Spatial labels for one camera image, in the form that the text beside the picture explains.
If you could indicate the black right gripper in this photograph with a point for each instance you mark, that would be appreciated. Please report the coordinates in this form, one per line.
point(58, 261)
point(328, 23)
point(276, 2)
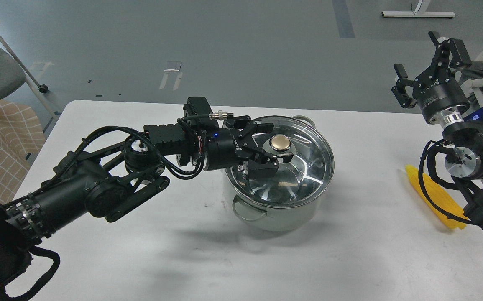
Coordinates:
point(435, 89)

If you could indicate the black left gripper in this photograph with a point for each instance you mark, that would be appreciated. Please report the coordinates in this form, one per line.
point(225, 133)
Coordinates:
point(233, 144)

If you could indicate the glass pot lid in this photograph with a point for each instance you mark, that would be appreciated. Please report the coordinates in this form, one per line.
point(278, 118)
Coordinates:
point(295, 183)

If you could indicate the yellow corn cob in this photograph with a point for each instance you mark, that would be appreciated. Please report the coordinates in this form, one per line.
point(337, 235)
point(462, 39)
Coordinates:
point(438, 195)

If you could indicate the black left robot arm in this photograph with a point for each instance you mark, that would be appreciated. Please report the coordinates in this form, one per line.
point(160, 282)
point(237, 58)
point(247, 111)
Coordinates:
point(116, 169)

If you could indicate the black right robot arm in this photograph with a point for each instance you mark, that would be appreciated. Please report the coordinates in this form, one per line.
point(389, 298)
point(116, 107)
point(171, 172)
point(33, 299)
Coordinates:
point(456, 161)

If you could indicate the stainless steel pot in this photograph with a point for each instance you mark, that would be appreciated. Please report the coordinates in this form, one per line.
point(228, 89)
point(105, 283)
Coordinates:
point(274, 219)

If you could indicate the white desk leg base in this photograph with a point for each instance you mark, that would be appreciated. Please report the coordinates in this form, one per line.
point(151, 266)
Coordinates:
point(419, 11)

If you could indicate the beige checkered cloth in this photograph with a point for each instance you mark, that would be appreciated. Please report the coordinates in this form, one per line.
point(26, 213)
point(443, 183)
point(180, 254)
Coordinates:
point(20, 134)

